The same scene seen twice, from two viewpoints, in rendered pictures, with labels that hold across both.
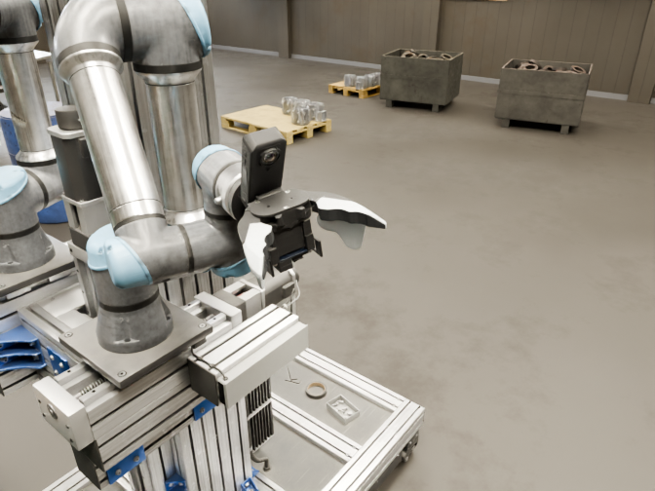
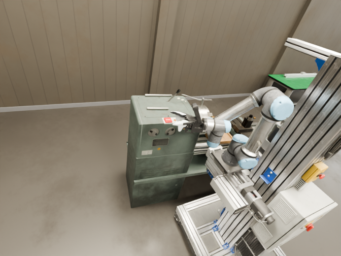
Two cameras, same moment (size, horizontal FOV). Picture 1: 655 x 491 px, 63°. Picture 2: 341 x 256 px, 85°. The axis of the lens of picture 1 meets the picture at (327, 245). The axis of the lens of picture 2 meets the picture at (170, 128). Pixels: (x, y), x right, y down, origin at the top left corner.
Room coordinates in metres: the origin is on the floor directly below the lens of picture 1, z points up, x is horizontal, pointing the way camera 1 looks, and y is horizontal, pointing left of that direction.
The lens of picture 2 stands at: (0.79, -0.82, 2.16)
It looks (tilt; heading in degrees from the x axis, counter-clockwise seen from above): 37 degrees down; 110
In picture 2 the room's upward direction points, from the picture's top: 13 degrees clockwise
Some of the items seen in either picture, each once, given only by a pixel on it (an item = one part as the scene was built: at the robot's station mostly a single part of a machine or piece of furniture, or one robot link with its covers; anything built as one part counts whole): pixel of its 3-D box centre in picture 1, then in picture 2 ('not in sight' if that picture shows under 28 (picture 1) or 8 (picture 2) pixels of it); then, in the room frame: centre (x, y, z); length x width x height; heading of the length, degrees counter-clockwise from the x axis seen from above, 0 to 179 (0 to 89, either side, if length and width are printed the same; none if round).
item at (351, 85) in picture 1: (366, 81); not in sight; (9.00, -0.62, 0.15); 1.07 x 0.76 x 0.30; 142
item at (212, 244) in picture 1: (221, 240); (213, 136); (0.74, 0.16, 1.46); 0.11 x 0.08 x 0.11; 121
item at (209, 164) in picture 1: (226, 178); (220, 126); (0.75, 0.15, 1.56); 0.11 x 0.08 x 0.09; 31
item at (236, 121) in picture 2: not in sight; (240, 127); (0.91, 1.29, 0.95); 0.43 x 0.18 x 0.04; 135
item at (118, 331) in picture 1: (132, 310); (232, 154); (0.90, 0.40, 1.21); 0.15 x 0.15 x 0.10
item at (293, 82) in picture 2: not in sight; (300, 90); (2.16, 5.50, 0.42); 2.30 x 0.91 x 0.85; 52
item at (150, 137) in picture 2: not in sight; (163, 124); (0.21, 0.57, 1.06); 0.59 x 0.48 x 0.39; 45
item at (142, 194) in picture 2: not in sight; (155, 165); (0.21, 0.57, 0.43); 0.60 x 0.48 x 0.86; 45
